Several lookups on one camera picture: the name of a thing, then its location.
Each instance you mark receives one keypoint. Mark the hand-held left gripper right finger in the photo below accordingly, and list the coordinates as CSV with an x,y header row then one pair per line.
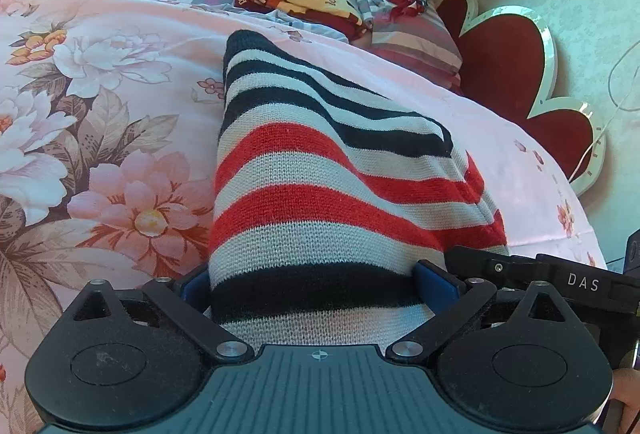
x,y
431,280

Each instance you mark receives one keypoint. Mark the red scalloped headboard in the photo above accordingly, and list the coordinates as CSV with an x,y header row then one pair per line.
x,y
505,79

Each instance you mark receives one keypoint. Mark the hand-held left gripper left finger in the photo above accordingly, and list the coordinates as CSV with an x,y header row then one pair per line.
x,y
194,288

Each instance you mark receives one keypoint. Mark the pink floral quilt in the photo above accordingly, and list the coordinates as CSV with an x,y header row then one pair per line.
x,y
100,139

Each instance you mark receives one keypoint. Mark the person's right hand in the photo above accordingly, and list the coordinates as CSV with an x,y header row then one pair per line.
x,y
627,386

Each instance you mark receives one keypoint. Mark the striped knit sweater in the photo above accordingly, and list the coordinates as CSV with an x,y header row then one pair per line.
x,y
320,174

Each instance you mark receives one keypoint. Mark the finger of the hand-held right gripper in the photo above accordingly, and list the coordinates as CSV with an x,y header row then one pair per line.
x,y
492,266

